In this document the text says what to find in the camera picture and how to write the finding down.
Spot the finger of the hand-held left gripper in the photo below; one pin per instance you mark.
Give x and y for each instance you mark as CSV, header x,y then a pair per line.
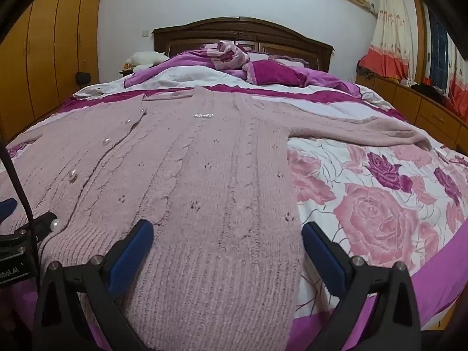
x,y
7,208
40,226

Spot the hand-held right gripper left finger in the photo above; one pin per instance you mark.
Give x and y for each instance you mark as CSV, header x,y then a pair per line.
x,y
131,252

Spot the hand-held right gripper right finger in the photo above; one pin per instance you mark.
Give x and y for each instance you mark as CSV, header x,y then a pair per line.
x,y
321,259

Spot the pink knitted cardigan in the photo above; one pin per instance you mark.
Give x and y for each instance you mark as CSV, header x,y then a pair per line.
x,y
204,175

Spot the dark clothes pile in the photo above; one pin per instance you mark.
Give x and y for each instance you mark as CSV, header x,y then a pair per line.
x,y
429,93

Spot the rose print bed sheet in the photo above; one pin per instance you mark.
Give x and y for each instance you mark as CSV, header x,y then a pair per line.
x,y
373,208

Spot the small black bag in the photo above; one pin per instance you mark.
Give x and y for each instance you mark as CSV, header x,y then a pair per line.
x,y
83,78

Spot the magenta white striped blanket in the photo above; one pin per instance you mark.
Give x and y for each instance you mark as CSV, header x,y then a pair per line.
x,y
321,102

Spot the wooden wardrobe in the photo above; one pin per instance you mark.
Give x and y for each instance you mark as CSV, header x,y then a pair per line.
x,y
47,44

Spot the dark wooden nightstand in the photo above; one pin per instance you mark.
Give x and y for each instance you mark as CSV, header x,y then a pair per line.
x,y
126,73

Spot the purple quilt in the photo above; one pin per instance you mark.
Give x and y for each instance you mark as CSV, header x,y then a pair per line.
x,y
329,78

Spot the low wooden cabinet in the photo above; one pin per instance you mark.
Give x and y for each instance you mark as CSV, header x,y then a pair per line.
x,y
431,113

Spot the magenta cushion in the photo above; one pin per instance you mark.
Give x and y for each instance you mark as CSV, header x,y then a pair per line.
x,y
274,71

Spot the white plush toy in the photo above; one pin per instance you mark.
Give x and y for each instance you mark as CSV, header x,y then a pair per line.
x,y
146,58

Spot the crumpled floral pillow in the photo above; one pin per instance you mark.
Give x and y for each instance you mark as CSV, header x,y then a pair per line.
x,y
232,55

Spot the cream and red curtain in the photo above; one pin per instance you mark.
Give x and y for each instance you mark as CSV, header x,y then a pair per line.
x,y
389,33
459,84

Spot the dark wooden headboard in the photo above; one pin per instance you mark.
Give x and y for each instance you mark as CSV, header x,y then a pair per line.
x,y
256,31

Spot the window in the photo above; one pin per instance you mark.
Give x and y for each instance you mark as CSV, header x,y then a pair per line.
x,y
438,44

